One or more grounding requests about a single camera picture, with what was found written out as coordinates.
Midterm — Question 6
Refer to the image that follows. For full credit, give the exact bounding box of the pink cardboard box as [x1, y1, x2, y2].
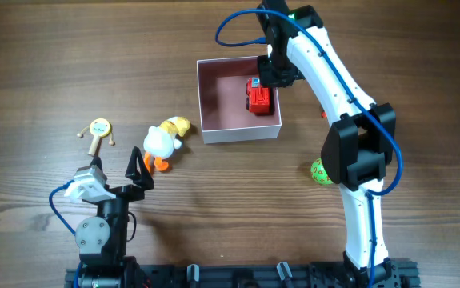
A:
[197, 56, 282, 144]

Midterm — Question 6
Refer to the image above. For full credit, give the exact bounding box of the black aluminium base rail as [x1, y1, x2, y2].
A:
[64, 259, 421, 288]

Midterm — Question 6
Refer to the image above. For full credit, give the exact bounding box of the red toy fire truck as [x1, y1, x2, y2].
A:
[246, 77, 271, 115]

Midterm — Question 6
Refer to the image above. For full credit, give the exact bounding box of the white plush duck yellow hat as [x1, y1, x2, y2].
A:
[143, 116, 191, 174]

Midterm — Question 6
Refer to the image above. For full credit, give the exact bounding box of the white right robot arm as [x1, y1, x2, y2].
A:
[255, 1, 403, 277]

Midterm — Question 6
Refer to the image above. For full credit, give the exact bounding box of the green numbered ball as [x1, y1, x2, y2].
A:
[310, 158, 333, 185]

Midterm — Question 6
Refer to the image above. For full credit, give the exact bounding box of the yellow wooden rattle drum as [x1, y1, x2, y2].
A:
[76, 118, 115, 157]

